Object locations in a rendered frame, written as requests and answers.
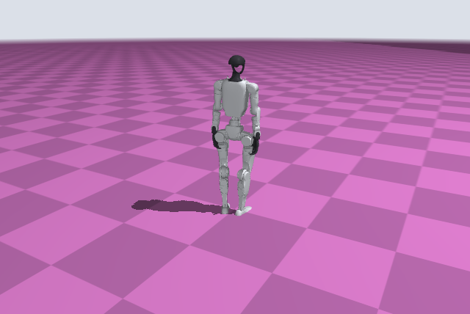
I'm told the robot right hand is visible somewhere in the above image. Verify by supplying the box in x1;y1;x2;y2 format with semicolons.
250;132;260;155

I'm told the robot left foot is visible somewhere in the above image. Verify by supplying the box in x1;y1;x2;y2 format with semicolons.
222;203;230;214

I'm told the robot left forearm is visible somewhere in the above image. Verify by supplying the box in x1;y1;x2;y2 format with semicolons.
211;105;221;131

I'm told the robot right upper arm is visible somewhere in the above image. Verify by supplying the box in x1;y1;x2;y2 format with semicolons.
246;82;259;115

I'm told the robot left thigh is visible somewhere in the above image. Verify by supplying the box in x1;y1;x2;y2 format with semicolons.
214;129;229;178

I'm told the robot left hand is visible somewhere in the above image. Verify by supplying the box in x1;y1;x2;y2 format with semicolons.
211;126;221;149

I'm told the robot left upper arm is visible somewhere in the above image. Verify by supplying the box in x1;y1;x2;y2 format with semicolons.
214;80;223;111

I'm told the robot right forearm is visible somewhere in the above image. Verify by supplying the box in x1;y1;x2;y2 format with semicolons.
252;107;261;137

